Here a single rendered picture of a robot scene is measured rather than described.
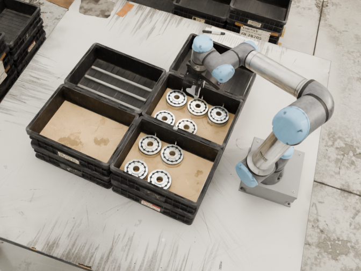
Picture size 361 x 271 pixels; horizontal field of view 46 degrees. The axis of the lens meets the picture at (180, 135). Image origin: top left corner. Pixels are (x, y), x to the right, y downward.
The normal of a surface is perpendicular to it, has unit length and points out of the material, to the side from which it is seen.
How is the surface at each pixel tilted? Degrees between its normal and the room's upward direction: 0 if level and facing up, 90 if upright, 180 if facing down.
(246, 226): 0
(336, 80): 0
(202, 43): 8
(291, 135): 83
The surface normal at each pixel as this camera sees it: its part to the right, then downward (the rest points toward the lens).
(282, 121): -0.75, 0.42
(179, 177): 0.11, -0.55
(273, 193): -0.29, 0.78
